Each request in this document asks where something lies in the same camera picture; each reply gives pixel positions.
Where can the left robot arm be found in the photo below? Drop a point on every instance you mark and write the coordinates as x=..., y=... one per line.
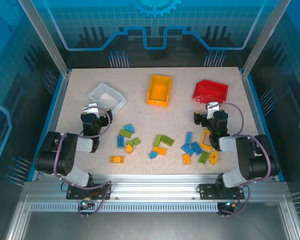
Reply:
x=65, y=155

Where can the white plastic bin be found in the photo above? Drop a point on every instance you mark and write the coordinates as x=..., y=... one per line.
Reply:
x=107, y=98

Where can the blue lego plate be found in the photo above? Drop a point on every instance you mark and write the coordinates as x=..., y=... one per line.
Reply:
x=189, y=138

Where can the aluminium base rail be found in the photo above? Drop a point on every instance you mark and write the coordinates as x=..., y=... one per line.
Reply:
x=152, y=187

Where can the blue curved lego brick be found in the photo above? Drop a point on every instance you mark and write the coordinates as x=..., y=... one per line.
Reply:
x=153, y=155
x=129, y=128

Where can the yellow round lego brick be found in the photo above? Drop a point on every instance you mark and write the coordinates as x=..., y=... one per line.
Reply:
x=213, y=157

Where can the left connector board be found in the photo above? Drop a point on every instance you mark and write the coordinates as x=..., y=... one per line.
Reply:
x=86, y=204

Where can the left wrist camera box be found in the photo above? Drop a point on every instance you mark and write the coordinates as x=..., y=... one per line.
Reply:
x=91, y=108

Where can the left aluminium side rail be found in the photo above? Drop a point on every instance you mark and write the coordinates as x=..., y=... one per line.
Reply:
x=57, y=105

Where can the yellow lego window frame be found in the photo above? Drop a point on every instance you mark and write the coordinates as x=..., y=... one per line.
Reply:
x=202, y=140

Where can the aluminium side rail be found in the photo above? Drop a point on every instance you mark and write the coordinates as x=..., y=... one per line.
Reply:
x=57, y=105
x=254, y=105

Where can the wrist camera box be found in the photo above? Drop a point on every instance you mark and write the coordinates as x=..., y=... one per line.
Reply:
x=212, y=110
x=91, y=108

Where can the left aluminium frame post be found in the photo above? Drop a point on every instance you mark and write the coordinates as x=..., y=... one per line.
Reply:
x=46, y=37

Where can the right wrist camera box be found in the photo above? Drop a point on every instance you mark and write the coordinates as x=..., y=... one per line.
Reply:
x=212, y=110

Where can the right aluminium frame post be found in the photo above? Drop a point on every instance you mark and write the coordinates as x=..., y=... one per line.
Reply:
x=265, y=37

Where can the connector board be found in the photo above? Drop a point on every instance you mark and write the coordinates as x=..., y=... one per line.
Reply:
x=230, y=205
x=86, y=204

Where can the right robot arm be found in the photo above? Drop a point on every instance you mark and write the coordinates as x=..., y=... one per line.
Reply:
x=255, y=160

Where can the grey metal shelf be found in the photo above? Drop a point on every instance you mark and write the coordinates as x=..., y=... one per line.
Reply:
x=150, y=225

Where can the right connector board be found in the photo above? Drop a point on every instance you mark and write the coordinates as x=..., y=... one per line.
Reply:
x=230, y=205

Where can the long green lego brick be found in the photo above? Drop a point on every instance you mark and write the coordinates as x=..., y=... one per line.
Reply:
x=158, y=140

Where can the right aluminium side rail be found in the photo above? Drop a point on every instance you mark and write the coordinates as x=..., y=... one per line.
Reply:
x=254, y=105

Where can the red plastic bin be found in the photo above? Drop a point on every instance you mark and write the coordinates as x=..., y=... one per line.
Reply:
x=210, y=91

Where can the aluminium frame post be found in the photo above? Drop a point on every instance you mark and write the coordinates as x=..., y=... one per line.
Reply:
x=46, y=37
x=265, y=37

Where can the orange cylinder lego brick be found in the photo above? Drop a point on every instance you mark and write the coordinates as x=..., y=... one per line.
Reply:
x=129, y=149

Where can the small green lego brick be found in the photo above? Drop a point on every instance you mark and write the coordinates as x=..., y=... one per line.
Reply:
x=136, y=141
x=130, y=143

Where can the yellow plastic bin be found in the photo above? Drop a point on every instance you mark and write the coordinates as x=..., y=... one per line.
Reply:
x=158, y=92

